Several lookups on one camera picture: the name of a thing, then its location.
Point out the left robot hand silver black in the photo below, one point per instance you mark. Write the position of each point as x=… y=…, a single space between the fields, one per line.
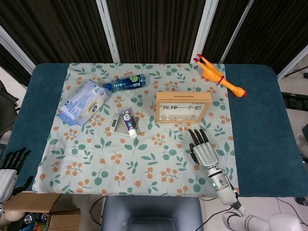
x=6 y=180

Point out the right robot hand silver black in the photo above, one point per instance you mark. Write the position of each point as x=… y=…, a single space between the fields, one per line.
x=205 y=155

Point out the large cardboard box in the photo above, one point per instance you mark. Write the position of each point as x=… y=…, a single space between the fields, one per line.
x=48 y=204

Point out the colourful snack packets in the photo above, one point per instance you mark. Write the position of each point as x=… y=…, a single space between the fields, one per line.
x=37 y=222

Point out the floral patterned tablecloth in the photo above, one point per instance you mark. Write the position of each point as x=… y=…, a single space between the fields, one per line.
x=144 y=163

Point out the teal table cover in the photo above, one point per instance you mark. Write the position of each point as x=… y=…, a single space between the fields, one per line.
x=260 y=108

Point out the small cardboard box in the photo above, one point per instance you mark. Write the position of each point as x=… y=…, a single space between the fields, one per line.
x=65 y=222

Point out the black mesh office chair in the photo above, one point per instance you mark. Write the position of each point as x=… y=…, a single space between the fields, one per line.
x=7 y=106

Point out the grey blue chair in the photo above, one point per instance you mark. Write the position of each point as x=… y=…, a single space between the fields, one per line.
x=151 y=214

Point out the yellow rubber chicken toy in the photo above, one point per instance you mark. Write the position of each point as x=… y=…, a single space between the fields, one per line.
x=213 y=72

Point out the purple toothpaste tube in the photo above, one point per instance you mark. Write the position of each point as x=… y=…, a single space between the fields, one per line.
x=128 y=121

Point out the silver pocket scale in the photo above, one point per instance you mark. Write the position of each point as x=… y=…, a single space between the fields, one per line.
x=115 y=124

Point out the black case on floor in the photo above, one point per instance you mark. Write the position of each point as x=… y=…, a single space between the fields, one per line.
x=294 y=99

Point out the blue plastic water bottle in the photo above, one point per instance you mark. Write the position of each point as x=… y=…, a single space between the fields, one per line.
x=127 y=82

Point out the blue tissue pack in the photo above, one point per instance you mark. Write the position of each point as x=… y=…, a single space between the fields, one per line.
x=83 y=103

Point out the black stand on floor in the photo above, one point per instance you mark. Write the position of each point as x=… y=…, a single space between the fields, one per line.
x=294 y=72

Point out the dark folding screen partition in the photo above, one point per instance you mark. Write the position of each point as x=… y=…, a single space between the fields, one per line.
x=156 y=29

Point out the row of grey round pieces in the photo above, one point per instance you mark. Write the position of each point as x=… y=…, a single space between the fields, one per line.
x=178 y=117

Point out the wooden frame money box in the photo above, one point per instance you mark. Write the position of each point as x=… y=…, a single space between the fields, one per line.
x=183 y=97

